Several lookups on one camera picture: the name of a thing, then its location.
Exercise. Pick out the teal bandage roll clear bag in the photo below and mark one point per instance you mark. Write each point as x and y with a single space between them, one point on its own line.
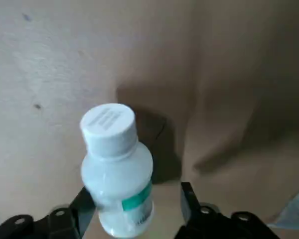
296 211

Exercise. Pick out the white disinfectant bottle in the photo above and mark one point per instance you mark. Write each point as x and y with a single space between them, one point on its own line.
114 169

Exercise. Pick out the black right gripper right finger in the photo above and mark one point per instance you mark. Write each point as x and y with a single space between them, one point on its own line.
209 224

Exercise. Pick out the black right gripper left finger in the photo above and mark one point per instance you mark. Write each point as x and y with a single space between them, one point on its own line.
52 224

